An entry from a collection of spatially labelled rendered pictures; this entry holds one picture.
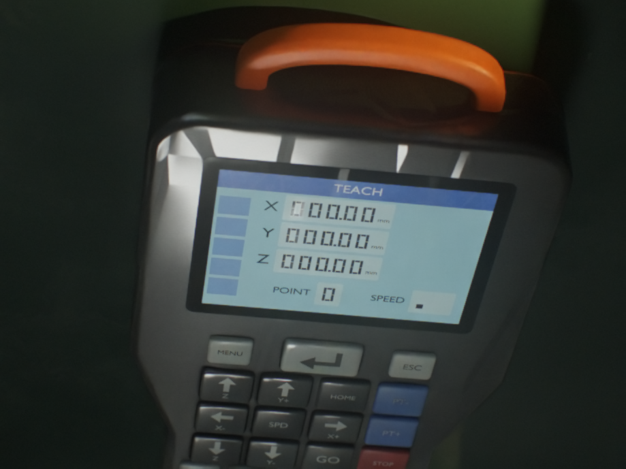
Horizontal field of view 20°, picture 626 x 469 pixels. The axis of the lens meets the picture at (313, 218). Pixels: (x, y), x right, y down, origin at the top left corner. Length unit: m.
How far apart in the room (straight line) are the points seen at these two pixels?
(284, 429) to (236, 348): 0.03
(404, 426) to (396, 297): 0.05
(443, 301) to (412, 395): 0.03
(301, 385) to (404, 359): 0.03
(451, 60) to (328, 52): 0.02
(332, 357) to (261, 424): 0.03
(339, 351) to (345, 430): 0.03
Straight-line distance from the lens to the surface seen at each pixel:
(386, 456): 0.44
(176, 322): 0.40
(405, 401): 0.42
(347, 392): 0.42
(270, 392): 0.42
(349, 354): 0.41
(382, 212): 0.37
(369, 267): 0.38
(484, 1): 0.37
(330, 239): 0.38
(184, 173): 0.36
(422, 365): 0.41
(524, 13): 0.37
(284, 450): 0.44
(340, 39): 0.35
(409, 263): 0.38
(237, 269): 0.39
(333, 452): 0.44
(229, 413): 0.43
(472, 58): 0.36
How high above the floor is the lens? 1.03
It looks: 42 degrees down
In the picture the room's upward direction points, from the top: 180 degrees clockwise
